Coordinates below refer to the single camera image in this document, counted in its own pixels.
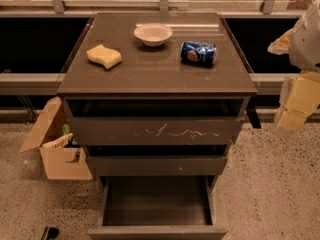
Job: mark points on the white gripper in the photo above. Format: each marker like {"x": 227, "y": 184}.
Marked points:
{"x": 307, "y": 44}

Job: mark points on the green item in box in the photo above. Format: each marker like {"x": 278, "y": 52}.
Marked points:
{"x": 66, "y": 129}

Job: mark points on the blue pepsi can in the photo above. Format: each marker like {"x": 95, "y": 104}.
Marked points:
{"x": 199, "y": 52}

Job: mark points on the small black floor object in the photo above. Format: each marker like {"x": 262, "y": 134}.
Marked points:
{"x": 50, "y": 233}

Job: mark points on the open cardboard box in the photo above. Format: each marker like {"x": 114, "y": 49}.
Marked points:
{"x": 61, "y": 159}

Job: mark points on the grey drawer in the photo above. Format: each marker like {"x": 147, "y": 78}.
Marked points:
{"x": 157, "y": 208}
{"x": 97, "y": 122}
{"x": 162, "y": 160}

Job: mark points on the dark grey drawer cabinet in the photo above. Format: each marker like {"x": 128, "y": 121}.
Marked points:
{"x": 157, "y": 72}

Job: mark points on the white ceramic bowl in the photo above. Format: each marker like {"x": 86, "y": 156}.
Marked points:
{"x": 153, "y": 34}

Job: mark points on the yellow sponge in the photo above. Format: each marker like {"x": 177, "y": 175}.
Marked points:
{"x": 104, "y": 56}

